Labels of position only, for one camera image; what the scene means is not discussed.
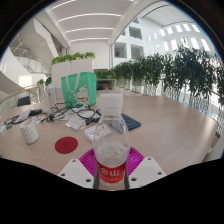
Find potted green plants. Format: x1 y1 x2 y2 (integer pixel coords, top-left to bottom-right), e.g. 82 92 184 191
35 76 53 93

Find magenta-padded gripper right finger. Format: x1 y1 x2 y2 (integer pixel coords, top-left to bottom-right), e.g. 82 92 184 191
123 146 168 190

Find ceiling light strips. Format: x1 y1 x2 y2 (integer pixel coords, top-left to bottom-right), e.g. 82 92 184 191
49 0 123 43

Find tangled black cables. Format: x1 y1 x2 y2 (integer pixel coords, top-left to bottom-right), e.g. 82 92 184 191
43 102 101 126

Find small white paper packet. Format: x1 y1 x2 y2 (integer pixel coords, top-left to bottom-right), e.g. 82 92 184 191
83 123 101 141

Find dark blue keyboard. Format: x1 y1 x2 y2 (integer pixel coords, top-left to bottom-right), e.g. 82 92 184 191
95 109 142 131

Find white grid-pattern mug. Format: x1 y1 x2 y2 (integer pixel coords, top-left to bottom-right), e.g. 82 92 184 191
18 119 40 145

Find low planter with greenery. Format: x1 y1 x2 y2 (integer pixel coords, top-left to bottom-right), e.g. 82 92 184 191
94 69 118 91

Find white cabinet with plants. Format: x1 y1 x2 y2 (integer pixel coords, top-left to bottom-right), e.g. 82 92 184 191
50 51 97 88

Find clear plastic packet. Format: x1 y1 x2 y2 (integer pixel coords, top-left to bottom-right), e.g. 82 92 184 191
65 116 87 131

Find green cat-print tote bag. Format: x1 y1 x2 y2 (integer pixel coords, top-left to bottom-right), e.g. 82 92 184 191
60 71 98 108

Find black chair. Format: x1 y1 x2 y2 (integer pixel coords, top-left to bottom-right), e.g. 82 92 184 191
16 95 32 108

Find clear red-label water bottle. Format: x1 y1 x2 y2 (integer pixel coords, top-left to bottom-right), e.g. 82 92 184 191
91 93 132 185

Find black power adapter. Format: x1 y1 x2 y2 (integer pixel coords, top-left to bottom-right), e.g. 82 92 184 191
29 108 43 117

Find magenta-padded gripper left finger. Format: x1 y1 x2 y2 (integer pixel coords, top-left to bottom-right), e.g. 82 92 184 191
57 147 101 190

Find flat round red coaster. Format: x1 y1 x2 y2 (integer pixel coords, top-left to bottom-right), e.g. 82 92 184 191
54 136 79 155

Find row of green plants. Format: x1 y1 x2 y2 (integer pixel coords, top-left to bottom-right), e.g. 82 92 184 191
113 44 224 124

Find open white booklet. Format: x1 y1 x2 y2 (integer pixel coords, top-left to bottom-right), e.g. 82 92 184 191
13 109 33 124

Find translucent white shaker bottle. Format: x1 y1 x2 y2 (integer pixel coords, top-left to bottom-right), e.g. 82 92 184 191
45 83 58 108

